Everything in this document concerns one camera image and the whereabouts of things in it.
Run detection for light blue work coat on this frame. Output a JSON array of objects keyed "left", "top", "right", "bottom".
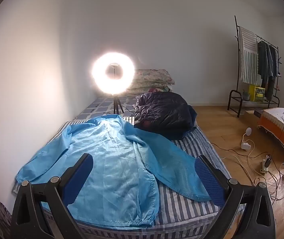
[{"left": 15, "top": 115, "right": 210, "bottom": 228}]

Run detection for black clothes rack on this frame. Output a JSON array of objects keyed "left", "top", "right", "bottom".
[{"left": 227, "top": 19, "right": 281, "bottom": 117}]

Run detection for dark hanging clothes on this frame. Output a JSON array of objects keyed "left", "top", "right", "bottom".
[{"left": 258, "top": 40, "right": 279, "bottom": 101}]

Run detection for white power strip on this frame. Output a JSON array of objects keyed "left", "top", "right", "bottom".
[{"left": 260, "top": 154, "right": 272, "bottom": 174}]

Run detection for white desk lamp on floor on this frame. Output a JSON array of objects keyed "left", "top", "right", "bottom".
[{"left": 240, "top": 127, "right": 253, "bottom": 151}]

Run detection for striped blue white mattress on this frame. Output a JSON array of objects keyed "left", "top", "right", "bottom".
[{"left": 15, "top": 115, "right": 229, "bottom": 238}]

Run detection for blue checkered bed sheet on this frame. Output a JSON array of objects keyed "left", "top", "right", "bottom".
[{"left": 74, "top": 97, "right": 137, "bottom": 120}]

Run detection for yellow box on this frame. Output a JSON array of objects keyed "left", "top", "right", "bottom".
[{"left": 248, "top": 85, "right": 265, "bottom": 103}]

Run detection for dark navy down jacket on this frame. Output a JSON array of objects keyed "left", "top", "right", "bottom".
[{"left": 134, "top": 92, "right": 197, "bottom": 140}]

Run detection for striped hanging towel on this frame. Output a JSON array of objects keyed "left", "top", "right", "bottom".
[{"left": 239, "top": 27, "right": 258, "bottom": 85}]

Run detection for tangled floor cables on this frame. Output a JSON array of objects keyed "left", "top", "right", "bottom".
[{"left": 210, "top": 114, "right": 284, "bottom": 202}]

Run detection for bright ring light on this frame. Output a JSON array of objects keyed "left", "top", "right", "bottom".
[{"left": 92, "top": 52, "right": 135, "bottom": 96}]

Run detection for black ring light tripod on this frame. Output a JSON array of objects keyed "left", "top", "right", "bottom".
[{"left": 113, "top": 95, "right": 124, "bottom": 115}]

